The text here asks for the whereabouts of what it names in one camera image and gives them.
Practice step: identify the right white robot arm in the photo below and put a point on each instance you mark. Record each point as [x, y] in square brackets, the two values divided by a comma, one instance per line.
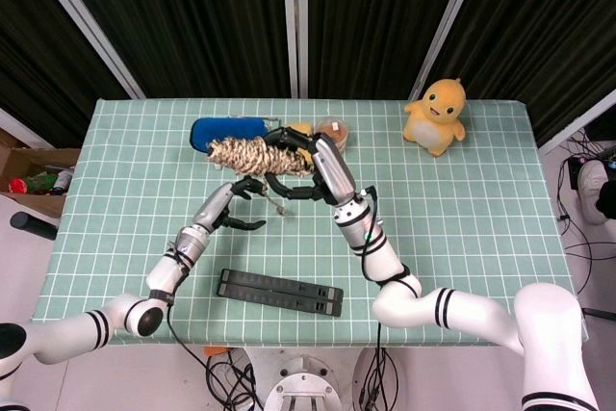
[409, 305]

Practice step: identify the black electronic box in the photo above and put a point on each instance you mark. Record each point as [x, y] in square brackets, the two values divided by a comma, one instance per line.
[580, 172]

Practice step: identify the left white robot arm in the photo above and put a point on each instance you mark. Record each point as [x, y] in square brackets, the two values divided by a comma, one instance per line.
[163, 274]

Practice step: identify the black curtain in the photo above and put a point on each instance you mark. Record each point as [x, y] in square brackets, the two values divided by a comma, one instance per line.
[202, 16]

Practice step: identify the brown cardboard box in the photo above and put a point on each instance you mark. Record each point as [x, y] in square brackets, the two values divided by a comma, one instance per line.
[29, 161]

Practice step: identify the white grey robot base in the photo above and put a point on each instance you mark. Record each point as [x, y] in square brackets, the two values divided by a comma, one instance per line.
[300, 382]

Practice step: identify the yellow plush duck toy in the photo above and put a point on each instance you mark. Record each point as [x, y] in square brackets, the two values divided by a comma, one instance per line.
[435, 122]

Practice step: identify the green checkered tablecloth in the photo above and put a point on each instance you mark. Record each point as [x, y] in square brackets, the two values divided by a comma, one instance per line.
[457, 218]

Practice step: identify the clear jar orange contents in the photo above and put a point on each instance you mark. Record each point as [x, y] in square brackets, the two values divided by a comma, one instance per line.
[338, 129]

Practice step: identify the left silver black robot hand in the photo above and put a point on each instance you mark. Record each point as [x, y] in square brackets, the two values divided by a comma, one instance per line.
[214, 201]

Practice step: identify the black folded laptop stand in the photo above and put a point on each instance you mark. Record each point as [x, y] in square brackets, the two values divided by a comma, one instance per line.
[279, 293]

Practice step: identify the white aluminium frame post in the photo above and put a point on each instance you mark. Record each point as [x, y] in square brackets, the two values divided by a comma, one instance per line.
[294, 21]
[24, 129]
[577, 120]
[447, 21]
[82, 21]

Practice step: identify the blue cloth pouch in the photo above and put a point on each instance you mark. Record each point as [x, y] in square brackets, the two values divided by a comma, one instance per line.
[221, 129]

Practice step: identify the black cylinder roller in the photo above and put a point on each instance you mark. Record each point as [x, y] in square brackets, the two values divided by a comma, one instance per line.
[33, 225]

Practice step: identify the white sneaker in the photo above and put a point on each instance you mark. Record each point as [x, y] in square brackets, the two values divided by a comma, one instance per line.
[592, 189]

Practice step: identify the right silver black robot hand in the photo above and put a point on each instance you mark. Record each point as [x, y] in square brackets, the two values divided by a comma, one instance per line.
[334, 172]

